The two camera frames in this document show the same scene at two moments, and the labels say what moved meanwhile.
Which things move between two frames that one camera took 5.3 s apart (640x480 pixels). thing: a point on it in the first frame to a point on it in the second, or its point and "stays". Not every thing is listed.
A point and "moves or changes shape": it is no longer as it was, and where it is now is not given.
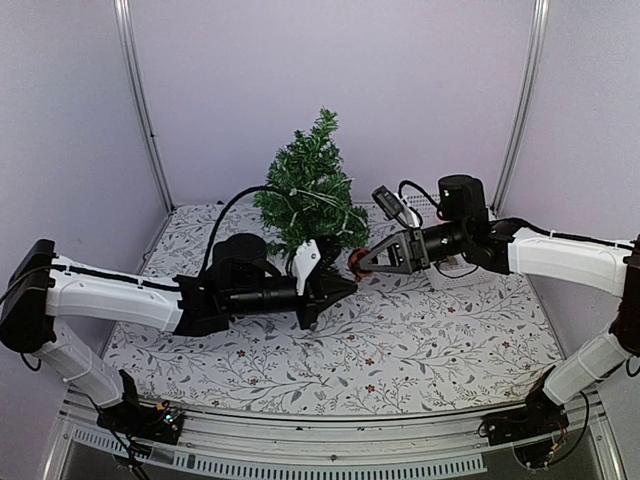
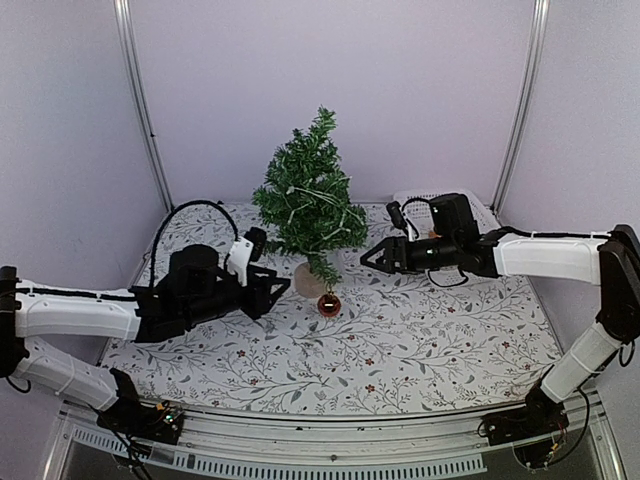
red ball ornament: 354,263 moves or changes shape
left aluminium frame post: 123,16 stays
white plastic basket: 420,209 stays
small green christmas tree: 308,195 stays
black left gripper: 322,289 to 259,302
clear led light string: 322,194 moves or changes shape
